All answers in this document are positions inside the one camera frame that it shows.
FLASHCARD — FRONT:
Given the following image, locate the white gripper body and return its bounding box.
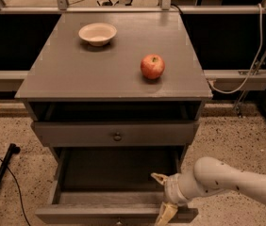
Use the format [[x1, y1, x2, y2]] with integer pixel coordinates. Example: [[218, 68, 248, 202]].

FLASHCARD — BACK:
[[164, 173, 189, 207]]

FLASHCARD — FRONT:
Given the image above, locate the white paper bowl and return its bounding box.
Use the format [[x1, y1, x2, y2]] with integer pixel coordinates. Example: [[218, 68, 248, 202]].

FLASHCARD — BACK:
[[78, 23, 117, 47]]

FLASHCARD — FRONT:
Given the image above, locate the black floor cable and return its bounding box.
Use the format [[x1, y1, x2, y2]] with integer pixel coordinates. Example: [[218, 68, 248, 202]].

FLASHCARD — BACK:
[[0, 142, 32, 226]]

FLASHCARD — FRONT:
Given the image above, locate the grey drawer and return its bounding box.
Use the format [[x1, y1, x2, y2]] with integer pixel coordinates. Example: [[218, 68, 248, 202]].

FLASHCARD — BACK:
[[32, 121, 199, 147], [34, 146, 199, 226]]

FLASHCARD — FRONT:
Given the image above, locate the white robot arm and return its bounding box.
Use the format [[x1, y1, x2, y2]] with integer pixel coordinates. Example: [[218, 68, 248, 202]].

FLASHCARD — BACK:
[[151, 157, 266, 226]]

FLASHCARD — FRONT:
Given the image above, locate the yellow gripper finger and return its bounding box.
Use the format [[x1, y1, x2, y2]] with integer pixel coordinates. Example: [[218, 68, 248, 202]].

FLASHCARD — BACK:
[[155, 202, 178, 226], [151, 172, 168, 186]]

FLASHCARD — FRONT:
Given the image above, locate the red apple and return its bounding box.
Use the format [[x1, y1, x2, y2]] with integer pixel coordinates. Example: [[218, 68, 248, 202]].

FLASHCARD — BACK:
[[141, 54, 165, 80]]

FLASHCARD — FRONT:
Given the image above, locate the grey top drawer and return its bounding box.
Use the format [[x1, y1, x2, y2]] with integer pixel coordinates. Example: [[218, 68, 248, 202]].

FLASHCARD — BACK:
[[32, 121, 199, 147]]

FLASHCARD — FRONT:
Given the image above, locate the grey wooden drawer cabinet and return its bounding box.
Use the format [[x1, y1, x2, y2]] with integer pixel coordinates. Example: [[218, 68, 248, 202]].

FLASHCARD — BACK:
[[14, 11, 214, 162]]

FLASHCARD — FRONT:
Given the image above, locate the white cable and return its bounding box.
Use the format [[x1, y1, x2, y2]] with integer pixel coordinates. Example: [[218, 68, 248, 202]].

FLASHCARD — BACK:
[[208, 3, 263, 95]]

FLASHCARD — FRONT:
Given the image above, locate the metal rail frame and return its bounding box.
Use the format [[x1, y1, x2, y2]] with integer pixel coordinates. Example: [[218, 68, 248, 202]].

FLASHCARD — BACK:
[[0, 0, 266, 92]]

